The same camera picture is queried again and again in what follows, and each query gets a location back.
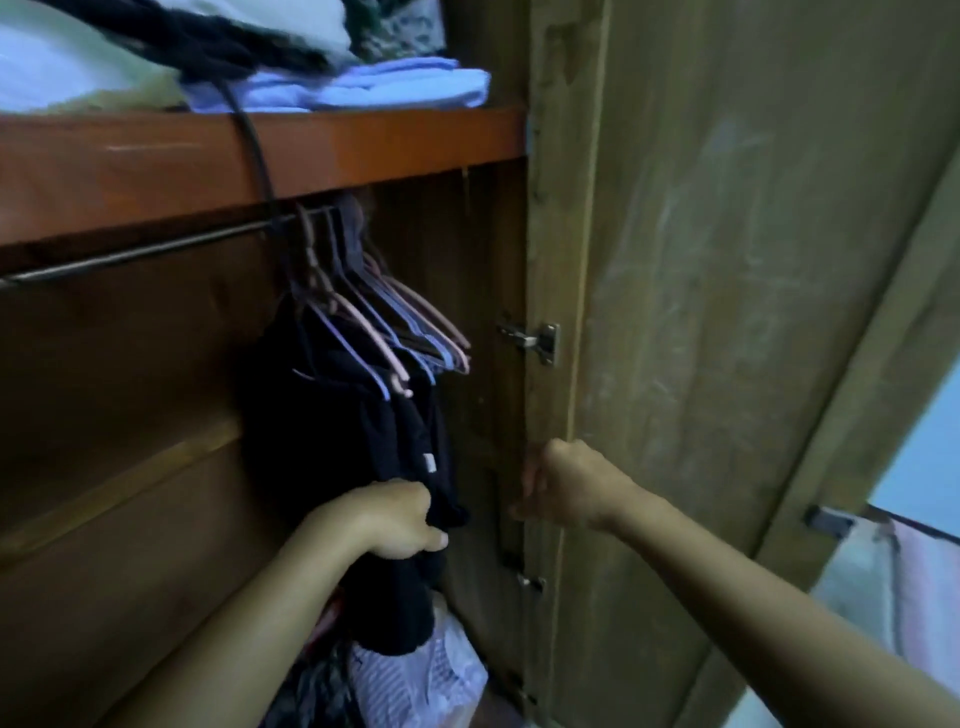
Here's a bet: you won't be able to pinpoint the metal closet rod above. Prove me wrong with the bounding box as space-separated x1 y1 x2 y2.
0 204 339 290

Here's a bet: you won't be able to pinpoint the black bag with strap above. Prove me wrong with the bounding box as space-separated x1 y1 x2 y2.
52 0 331 226

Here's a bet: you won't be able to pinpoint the wooden wardrobe door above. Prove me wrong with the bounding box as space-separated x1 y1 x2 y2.
525 0 960 728

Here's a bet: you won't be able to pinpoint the bunch of pastel clothes hangers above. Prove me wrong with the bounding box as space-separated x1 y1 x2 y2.
288 191 474 400

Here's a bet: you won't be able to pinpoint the white folded bedding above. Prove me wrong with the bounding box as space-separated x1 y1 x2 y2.
0 0 189 115

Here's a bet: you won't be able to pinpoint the metal door hinge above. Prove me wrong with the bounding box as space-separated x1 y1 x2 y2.
496 321 561 369
501 551 547 594

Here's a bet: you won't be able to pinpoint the person's left forearm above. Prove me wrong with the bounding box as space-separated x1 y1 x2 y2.
97 504 370 728

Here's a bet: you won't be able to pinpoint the person's left hand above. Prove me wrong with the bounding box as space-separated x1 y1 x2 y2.
318 479 450 562

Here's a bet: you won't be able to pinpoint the person's right hand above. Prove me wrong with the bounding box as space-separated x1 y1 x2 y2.
511 438 643 535

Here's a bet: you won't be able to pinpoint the person's right forearm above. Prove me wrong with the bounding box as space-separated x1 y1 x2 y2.
606 480 960 728

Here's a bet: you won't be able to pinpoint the dark patterned clothes pile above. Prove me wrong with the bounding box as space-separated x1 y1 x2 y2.
258 592 361 728

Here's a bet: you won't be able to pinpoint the folded light blue clothes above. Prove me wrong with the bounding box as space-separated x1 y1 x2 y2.
180 56 492 115

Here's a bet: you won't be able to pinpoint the green patterned fabric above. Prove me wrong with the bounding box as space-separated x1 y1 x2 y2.
345 0 445 65

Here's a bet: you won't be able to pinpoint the pink cloth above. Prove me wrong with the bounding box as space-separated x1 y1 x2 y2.
813 510 960 676

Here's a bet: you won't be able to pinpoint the black garment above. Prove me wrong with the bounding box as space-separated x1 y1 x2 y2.
241 288 471 655

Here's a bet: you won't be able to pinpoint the white plastic bag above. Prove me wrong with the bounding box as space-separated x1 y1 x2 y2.
346 592 490 728

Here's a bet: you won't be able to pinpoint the wooden wardrobe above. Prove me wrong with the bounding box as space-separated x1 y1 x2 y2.
0 0 556 728

